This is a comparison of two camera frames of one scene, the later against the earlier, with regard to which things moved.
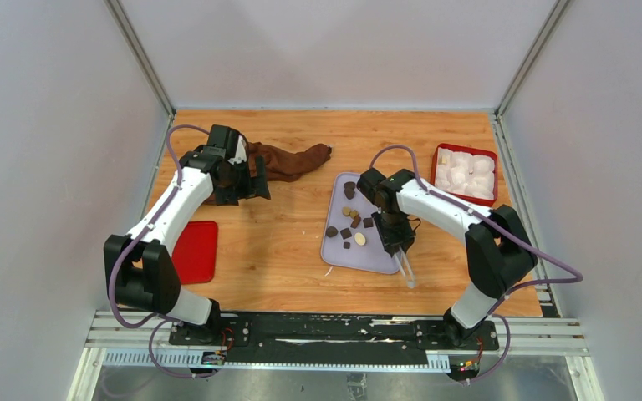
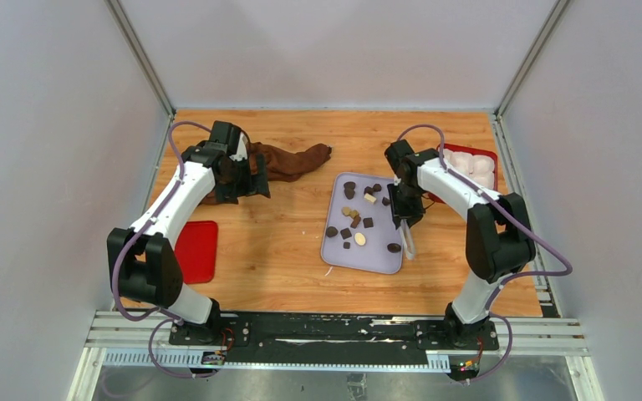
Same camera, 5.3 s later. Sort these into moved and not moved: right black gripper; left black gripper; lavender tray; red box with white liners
Moved: right black gripper
Not moved: left black gripper; red box with white liners; lavender tray
